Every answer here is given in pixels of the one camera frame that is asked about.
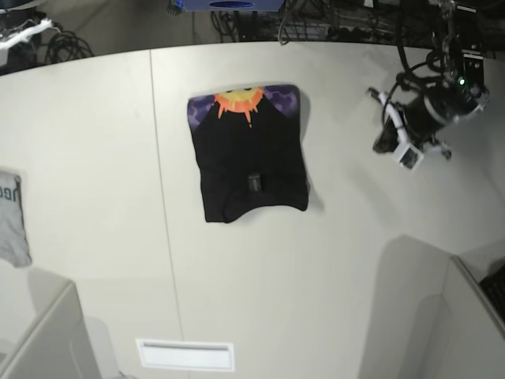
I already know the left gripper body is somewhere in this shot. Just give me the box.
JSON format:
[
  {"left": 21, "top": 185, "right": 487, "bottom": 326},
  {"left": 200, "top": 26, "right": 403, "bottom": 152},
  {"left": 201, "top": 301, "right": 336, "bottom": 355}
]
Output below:
[{"left": 403, "top": 51, "right": 489, "bottom": 138}]

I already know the black T-shirt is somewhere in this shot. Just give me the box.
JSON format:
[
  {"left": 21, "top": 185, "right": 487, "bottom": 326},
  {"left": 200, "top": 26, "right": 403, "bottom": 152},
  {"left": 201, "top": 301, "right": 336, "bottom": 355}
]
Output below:
[{"left": 187, "top": 84, "right": 309, "bottom": 223}]

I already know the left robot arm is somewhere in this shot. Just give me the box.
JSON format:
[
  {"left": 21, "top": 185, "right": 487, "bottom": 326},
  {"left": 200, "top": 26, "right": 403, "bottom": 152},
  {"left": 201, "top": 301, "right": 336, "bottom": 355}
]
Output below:
[{"left": 367, "top": 1, "right": 489, "bottom": 166}]

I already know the grey folded T-shirt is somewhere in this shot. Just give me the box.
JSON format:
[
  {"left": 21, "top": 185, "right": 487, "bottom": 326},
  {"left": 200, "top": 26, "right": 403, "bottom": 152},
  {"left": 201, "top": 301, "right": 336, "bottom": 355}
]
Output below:
[{"left": 1, "top": 171, "right": 32, "bottom": 268}]

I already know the blue box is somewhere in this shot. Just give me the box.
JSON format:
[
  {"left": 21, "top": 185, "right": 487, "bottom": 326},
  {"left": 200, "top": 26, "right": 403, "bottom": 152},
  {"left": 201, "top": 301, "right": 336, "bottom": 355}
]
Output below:
[{"left": 175, "top": 0, "right": 285, "bottom": 12}]

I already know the black keyboard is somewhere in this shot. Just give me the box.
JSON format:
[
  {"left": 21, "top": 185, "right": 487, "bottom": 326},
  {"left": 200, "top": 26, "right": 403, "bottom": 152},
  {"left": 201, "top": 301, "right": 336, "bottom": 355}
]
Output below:
[{"left": 480, "top": 267, "right": 505, "bottom": 321}]

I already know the grey right partition panel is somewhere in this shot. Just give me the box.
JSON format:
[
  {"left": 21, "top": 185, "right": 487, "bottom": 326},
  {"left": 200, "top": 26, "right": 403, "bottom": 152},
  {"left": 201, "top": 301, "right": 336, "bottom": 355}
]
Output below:
[{"left": 402, "top": 257, "right": 504, "bottom": 378}]

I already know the grey partition panel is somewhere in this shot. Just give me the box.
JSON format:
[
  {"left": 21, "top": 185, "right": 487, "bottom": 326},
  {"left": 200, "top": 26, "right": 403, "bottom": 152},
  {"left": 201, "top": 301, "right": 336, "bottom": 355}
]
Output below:
[
  {"left": 1, "top": 268, "right": 102, "bottom": 378},
  {"left": 402, "top": 257, "right": 504, "bottom": 378}
]

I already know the grey left partition panel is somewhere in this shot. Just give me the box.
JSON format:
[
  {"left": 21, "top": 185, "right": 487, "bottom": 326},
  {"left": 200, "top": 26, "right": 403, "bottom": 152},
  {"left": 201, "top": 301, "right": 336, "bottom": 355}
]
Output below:
[{"left": 1, "top": 268, "right": 102, "bottom": 378}]

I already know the white label on table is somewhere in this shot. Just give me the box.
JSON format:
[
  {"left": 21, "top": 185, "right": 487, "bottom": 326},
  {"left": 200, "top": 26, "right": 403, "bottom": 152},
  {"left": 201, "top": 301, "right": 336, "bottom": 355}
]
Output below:
[{"left": 136, "top": 339, "right": 235, "bottom": 372}]

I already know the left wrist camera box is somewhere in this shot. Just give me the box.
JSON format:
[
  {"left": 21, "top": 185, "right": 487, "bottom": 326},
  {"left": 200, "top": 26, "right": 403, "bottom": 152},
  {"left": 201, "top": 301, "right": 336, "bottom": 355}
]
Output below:
[{"left": 393, "top": 143, "right": 424, "bottom": 171}]

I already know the coiled black cable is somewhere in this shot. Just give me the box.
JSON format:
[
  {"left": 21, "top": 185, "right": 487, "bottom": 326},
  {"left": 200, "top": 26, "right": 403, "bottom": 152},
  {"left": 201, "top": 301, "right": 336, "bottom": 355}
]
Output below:
[{"left": 44, "top": 31, "right": 95, "bottom": 65}]

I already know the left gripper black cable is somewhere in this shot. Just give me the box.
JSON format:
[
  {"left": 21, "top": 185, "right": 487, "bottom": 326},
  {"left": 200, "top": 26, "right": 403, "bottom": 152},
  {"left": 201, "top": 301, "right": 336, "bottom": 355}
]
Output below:
[{"left": 378, "top": 39, "right": 447, "bottom": 127}]

